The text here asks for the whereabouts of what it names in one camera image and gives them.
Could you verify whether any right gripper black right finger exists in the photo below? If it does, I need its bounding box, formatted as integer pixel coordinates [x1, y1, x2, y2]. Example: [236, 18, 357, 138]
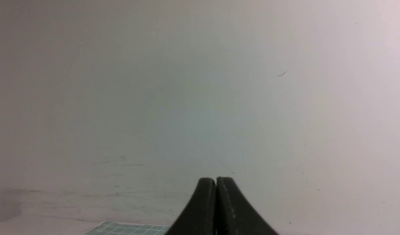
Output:
[215, 177, 278, 235]

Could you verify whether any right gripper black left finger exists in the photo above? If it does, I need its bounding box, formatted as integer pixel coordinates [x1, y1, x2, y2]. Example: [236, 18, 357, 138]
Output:
[167, 178, 216, 235]

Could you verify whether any green checkered tablecloth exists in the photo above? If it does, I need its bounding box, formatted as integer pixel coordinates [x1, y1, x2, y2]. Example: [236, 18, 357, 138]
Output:
[84, 221, 170, 235]

